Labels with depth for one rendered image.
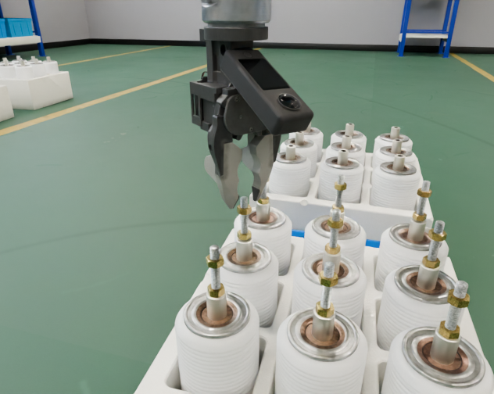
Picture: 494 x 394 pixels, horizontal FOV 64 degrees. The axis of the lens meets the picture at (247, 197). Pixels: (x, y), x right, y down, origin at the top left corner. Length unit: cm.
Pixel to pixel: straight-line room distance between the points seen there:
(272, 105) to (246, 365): 28
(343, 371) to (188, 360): 16
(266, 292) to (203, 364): 14
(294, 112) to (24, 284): 80
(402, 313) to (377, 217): 38
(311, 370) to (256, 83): 29
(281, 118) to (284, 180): 53
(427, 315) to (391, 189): 42
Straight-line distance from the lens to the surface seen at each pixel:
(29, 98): 284
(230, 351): 45
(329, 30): 668
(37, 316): 94
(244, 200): 51
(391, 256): 63
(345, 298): 52
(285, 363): 45
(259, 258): 56
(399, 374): 45
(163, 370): 52
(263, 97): 40
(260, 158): 50
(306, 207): 89
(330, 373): 43
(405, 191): 90
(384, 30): 665
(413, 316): 53
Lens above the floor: 56
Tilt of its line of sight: 25 degrees down
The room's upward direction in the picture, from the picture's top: straight up
